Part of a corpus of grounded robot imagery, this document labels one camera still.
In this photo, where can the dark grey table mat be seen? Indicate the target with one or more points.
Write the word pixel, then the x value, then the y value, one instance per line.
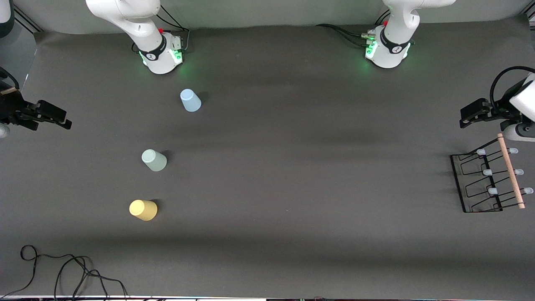
pixel 292 167

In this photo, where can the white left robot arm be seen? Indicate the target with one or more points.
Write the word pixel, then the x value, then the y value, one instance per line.
pixel 395 46

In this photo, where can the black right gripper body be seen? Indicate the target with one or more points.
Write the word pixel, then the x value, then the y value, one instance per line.
pixel 12 109

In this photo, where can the light blue plastic cup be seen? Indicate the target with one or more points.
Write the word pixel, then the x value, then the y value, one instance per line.
pixel 190 100

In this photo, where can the yellow plastic cup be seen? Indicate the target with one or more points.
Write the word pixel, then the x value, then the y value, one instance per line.
pixel 143 210

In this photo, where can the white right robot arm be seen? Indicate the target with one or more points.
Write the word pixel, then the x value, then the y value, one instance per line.
pixel 125 16

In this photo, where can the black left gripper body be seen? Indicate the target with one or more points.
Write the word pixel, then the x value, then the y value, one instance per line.
pixel 498 110

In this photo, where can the pale green plastic cup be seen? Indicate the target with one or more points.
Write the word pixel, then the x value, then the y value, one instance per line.
pixel 154 160

